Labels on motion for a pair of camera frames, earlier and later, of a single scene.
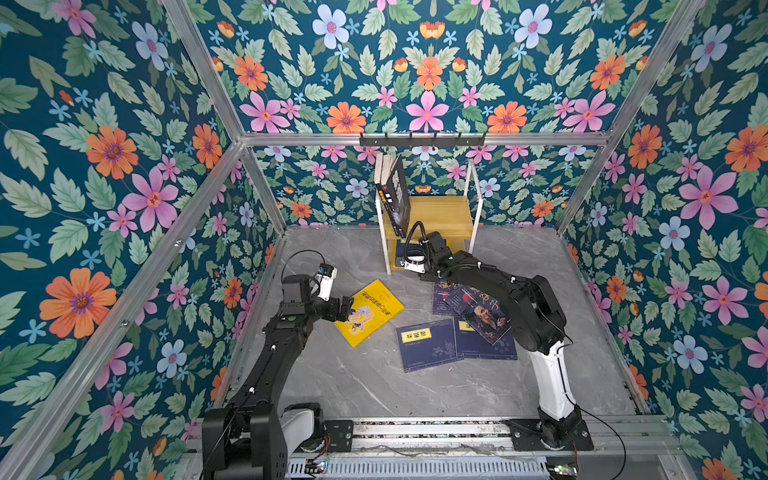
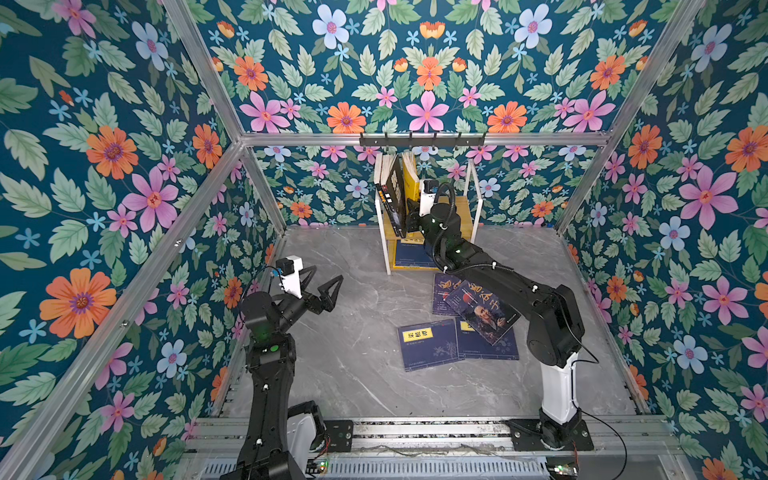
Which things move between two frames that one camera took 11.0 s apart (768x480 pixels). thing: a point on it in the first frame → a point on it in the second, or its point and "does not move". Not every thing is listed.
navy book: x=472 y=344 does not move
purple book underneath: x=441 y=290 does not move
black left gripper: x=342 y=314 → x=315 y=308
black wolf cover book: x=395 y=197 does not move
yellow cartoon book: x=373 y=308 → x=411 y=178
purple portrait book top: x=482 y=311 does not move
